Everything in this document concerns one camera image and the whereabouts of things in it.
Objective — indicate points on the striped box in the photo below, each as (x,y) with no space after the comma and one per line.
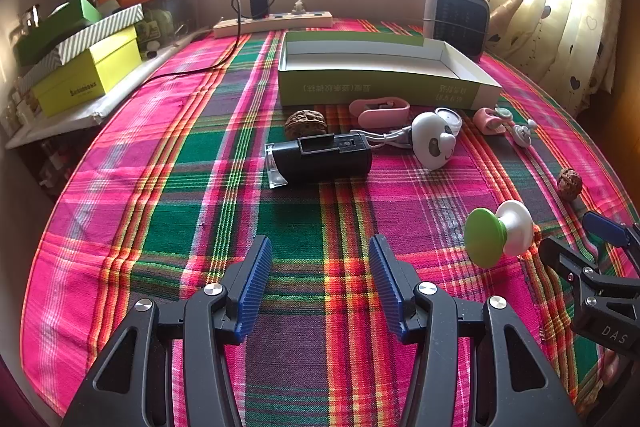
(100,29)

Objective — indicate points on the pink green plaid tablecloth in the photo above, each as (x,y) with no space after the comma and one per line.
(175,207)

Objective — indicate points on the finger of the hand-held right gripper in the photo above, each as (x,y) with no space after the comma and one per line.
(607,229)
(565,259)

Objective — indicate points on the clear storage container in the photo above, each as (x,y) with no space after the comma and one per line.
(165,19)

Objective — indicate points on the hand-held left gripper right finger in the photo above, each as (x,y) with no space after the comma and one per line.
(387,292)

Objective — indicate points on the small brown walnut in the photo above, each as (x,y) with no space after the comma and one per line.
(568,179)

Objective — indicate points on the dark green box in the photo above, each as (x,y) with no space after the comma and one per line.
(65,24)

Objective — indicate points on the white power strip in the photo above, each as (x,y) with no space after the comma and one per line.
(280,23)

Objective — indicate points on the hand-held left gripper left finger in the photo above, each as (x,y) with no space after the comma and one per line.
(255,287)

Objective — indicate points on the white round cap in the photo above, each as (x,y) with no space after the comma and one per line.
(452,119)

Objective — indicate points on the large pink clip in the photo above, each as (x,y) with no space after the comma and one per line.
(360,112)

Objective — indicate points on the cream heart curtain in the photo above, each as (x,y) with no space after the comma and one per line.
(550,7)

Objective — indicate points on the grey space heater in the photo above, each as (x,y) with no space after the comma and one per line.
(450,22)

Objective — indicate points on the large brown walnut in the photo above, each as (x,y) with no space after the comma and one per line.
(305,123)

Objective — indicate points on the white board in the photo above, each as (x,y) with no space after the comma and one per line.
(75,119)

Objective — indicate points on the green white spool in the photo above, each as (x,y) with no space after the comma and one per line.
(482,237)

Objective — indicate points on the glass jars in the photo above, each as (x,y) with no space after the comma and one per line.
(25,22)

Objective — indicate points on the white panda toy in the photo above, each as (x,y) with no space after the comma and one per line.
(430,142)

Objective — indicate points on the black cylindrical device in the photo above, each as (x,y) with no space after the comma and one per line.
(325,164)

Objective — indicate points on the small pink clip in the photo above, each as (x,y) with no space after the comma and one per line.
(487,122)

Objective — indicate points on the white plug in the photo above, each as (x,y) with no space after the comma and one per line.
(298,6)

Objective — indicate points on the lime shoebox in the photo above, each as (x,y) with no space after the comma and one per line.
(85,77)

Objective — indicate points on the small white hook toy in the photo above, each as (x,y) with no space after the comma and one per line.
(522,137)

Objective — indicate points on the green cardboard box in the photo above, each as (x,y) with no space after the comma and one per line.
(350,87)

